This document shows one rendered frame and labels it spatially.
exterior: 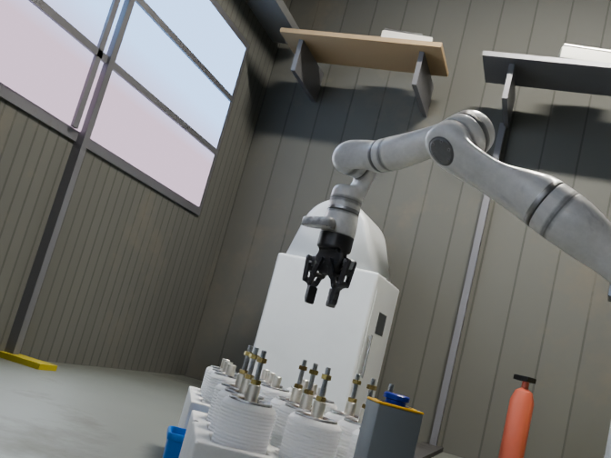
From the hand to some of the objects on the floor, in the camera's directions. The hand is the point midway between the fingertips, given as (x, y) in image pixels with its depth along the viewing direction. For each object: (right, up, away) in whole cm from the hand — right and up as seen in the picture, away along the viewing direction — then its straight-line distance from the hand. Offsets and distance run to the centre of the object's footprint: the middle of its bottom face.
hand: (320, 299), depth 146 cm
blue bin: (-22, -45, +6) cm, 50 cm away
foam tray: (-10, -43, -20) cm, 48 cm away
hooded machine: (-4, -92, +244) cm, 261 cm away
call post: (+2, -42, -47) cm, 63 cm away
